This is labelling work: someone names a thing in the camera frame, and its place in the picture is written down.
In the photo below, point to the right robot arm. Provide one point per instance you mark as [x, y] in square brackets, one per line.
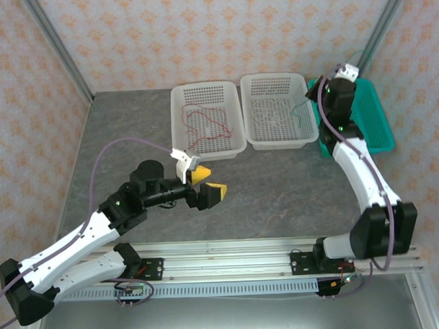
[357, 174]

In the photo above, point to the teal perforated plastic basket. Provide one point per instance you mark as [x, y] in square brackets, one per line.
[373, 116]

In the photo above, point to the aluminium mounting rail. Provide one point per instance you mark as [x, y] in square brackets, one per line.
[226, 260]

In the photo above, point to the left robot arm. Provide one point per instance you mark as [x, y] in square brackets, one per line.
[74, 245]

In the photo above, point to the aluminium frame post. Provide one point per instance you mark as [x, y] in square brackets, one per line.
[62, 47]
[380, 25]

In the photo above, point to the white perforated plastic basket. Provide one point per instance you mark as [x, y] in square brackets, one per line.
[207, 136]
[274, 86]

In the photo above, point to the aluminium side frame rail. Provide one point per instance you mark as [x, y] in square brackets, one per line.
[424, 309]

